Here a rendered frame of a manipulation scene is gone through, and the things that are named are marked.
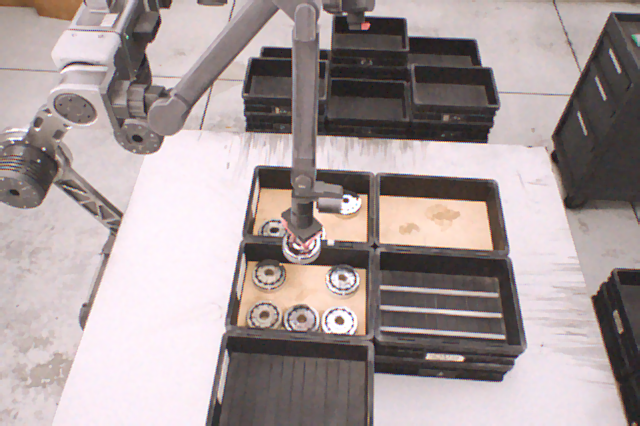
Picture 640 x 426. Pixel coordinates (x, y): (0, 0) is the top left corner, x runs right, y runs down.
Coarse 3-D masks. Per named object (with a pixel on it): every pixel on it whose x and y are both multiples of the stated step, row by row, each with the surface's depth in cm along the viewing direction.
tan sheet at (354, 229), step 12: (264, 192) 189; (276, 192) 189; (288, 192) 189; (264, 204) 186; (276, 204) 186; (288, 204) 186; (264, 216) 183; (276, 216) 183; (324, 216) 183; (336, 216) 183; (360, 216) 183; (324, 228) 180; (336, 228) 180; (348, 228) 180; (360, 228) 180; (348, 240) 177; (360, 240) 177
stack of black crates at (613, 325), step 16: (624, 272) 226; (608, 288) 229; (624, 288) 232; (608, 304) 228; (624, 304) 216; (608, 320) 229; (624, 320) 217; (608, 336) 227; (624, 336) 216; (608, 352) 226; (624, 352) 214; (624, 368) 213
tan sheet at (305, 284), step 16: (288, 272) 169; (304, 272) 169; (320, 272) 169; (288, 288) 166; (304, 288) 166; (320, 288) 166; (240, 304) 162; (288, 304) 162; (320, 304) 163; (336, 304) 163; (352, 304) 163; (240, 320) 159; (304, 320) 159; (320, 320) 159
